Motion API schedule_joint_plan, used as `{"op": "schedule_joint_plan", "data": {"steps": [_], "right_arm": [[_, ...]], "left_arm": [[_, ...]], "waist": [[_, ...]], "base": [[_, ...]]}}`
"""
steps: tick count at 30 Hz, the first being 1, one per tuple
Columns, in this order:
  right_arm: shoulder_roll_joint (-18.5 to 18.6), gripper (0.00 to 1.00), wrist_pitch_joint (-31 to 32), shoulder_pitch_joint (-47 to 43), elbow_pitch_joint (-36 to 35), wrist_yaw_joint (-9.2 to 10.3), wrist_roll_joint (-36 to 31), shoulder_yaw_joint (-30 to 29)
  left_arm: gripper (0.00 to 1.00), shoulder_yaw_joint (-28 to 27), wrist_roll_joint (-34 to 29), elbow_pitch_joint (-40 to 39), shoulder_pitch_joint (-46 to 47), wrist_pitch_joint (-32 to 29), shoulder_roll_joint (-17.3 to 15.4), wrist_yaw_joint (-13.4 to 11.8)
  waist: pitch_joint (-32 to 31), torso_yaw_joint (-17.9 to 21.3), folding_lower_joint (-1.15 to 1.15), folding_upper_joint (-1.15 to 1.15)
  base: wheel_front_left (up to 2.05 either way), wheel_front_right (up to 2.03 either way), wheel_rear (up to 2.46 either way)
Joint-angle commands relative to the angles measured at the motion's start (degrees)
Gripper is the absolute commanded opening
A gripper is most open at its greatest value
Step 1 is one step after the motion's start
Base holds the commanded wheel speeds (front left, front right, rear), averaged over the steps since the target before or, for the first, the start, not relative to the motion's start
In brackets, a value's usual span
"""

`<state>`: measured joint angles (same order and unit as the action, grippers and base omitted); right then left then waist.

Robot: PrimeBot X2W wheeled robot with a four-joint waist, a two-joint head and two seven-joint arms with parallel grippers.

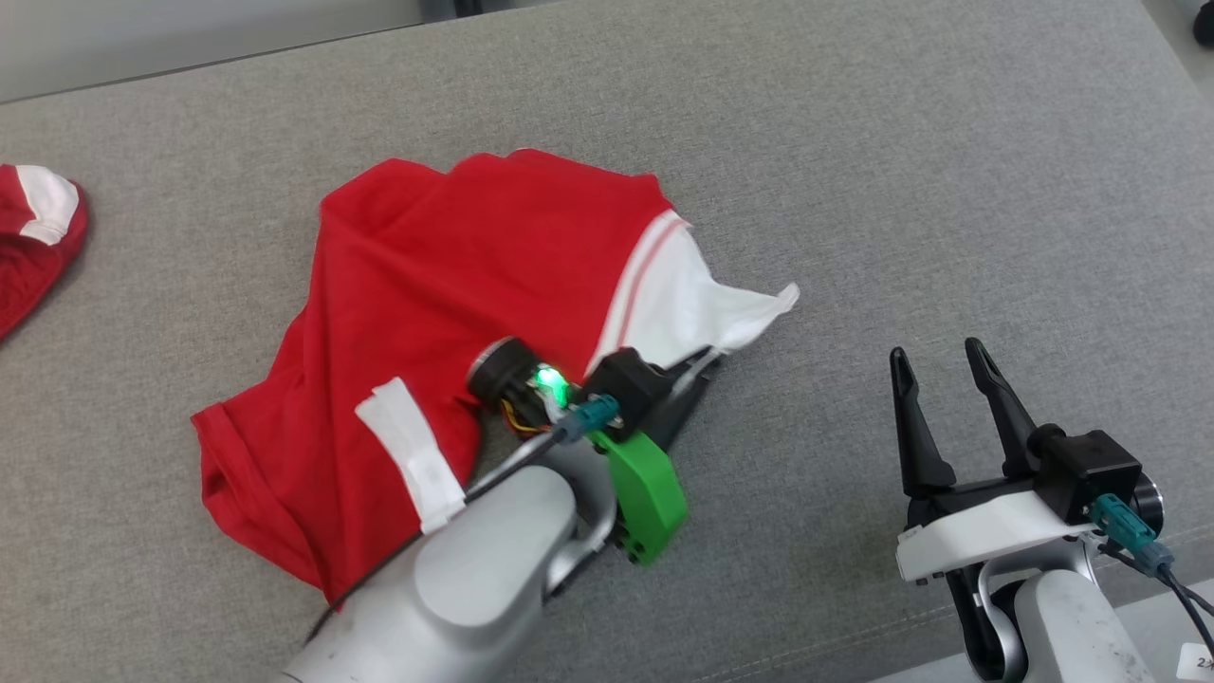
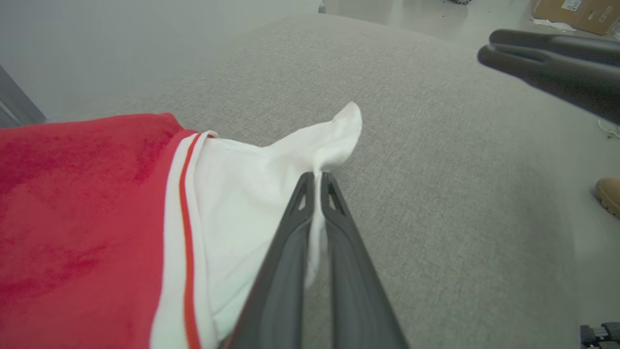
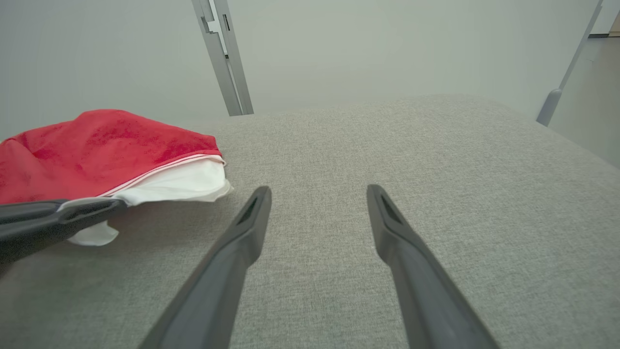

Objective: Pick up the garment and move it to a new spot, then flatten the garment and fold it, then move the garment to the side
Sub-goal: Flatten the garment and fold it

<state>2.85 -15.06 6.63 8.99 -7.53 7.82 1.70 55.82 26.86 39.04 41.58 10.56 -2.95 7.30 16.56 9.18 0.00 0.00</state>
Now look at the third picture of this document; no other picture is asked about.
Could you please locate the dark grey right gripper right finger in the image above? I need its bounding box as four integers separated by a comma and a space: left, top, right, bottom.
367, 184, 499, 349

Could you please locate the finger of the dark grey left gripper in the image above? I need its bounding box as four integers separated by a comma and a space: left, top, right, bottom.
0, 197, 129, 265

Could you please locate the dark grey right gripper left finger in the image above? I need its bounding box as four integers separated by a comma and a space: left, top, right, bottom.
139, 186, 273, 349

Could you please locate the red basketball jersey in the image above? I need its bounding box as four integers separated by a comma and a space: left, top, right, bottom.
0, 109, 234, 247

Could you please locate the pale grey partition panel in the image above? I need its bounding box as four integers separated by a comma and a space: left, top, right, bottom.
228, 0, 601, 118
0, 0, 228, 142

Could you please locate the grey partition joint post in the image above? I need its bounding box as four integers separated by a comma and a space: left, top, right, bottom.
191, 0, 254, 117

